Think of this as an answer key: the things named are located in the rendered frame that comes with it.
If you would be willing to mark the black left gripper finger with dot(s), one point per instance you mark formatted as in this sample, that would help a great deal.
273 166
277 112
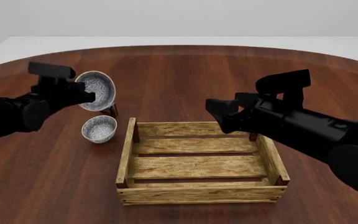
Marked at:
89 97

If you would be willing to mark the small patterned blue-white bowl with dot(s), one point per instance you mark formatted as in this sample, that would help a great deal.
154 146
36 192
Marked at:
99 130

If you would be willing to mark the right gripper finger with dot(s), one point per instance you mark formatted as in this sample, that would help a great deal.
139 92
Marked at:
221 107
233 123

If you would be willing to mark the wooden slat tray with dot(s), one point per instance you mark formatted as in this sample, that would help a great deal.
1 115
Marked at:
197 163

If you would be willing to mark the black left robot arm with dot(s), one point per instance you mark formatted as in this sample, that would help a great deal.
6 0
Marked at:
8 116

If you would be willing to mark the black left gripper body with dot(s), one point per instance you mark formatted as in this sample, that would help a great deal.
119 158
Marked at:
61 93

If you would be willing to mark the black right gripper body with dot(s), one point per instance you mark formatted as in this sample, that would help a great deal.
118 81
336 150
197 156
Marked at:
246 112

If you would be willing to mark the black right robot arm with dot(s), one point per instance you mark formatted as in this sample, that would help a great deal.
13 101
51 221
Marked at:
319 133

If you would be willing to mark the large patterned blue-white bowl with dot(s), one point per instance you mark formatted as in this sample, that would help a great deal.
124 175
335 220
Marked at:
99 89

